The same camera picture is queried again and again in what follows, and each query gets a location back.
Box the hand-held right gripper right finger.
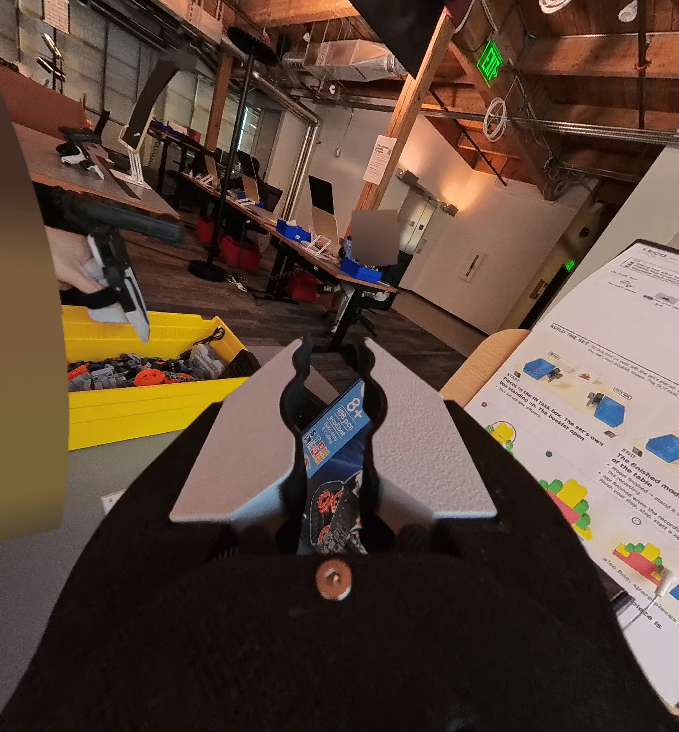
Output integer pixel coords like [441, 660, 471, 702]
[353, 337, 498, 552]

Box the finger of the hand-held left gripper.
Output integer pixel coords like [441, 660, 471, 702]
[111, 250, 151, 344]

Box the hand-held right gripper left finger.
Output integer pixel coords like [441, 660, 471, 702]
[169, 337, 311, 551]

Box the pile of building pieces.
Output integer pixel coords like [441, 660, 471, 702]
[67, 352, 226, 392]

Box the robot kit box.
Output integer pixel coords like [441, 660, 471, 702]
[298, 377, 374, 555]

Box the yellow plastic bin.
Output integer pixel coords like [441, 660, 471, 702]
[62, 305, 260, 451]

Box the brown wooden desk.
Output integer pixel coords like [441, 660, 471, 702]
[13, 123, 180, 221]

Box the grey desk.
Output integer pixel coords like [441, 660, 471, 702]
[0, 343, 352, 732]

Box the printed task sheet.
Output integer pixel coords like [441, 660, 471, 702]
[465, 240, 679, 713]

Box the person's left hand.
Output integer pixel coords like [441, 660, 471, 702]
[45, 228, 111, 294]

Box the black white handheld device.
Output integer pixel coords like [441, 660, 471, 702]
[56, 127, 106, 178]

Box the grey motor block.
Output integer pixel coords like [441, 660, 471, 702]
[189, 343, 226, 381]

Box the plywood sheet holder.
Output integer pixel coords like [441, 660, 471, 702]
[439, 327, 531, 409]

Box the tilted board on white stand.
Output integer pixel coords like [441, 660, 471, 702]
[119, 57, 177, 184]

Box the long wooden table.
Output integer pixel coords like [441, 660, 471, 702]
[182, 170, 400, 295]

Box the black office chair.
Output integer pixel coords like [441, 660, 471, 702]
[362, 252, 414, 338]

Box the silver vertical pipe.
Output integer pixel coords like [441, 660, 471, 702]
[282, 117, 321, 204]

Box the black monitor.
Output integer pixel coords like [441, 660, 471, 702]
[308, 175, 335, 226]

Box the plywood board stand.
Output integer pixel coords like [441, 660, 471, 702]
[311, 206, 347, 248]

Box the grey elevator door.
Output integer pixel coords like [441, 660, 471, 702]
[399, 191, 438, 258]

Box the paper notice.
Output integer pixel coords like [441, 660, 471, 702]
[365, 135, 398, 185]

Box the metal ceiling conduit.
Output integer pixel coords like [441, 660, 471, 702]
[419, 106, 679, 146]

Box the silver air duct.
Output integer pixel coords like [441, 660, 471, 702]
[282, 40, 409, 81]

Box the wooden post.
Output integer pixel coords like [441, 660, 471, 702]
[353, 8, 457, 212]

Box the coiled white cable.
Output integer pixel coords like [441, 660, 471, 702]
[481, 97, 509, 143]

